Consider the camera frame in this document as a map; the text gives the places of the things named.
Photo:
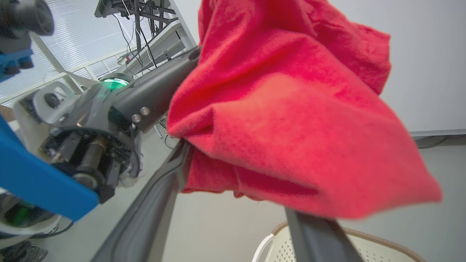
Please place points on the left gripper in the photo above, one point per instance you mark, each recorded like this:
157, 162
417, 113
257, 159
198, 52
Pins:
87, 145

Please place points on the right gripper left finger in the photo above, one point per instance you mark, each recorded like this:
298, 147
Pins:
149, 222

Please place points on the white desk with black frame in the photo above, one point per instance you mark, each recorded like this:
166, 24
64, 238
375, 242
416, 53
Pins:
164, 40

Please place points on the cream plastic laundry basket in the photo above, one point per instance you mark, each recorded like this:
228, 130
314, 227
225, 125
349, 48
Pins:
276, 251

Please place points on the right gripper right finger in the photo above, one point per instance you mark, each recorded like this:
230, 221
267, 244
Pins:
320, 243

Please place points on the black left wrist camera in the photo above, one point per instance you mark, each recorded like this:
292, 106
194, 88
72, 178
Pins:
25, 20

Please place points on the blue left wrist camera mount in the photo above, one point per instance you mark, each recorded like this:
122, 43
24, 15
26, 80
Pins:
36, 182

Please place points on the white window blinds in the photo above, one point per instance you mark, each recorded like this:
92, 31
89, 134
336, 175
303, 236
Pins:
80, 36

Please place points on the red basketball jersey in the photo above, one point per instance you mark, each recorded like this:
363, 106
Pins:
291, 109

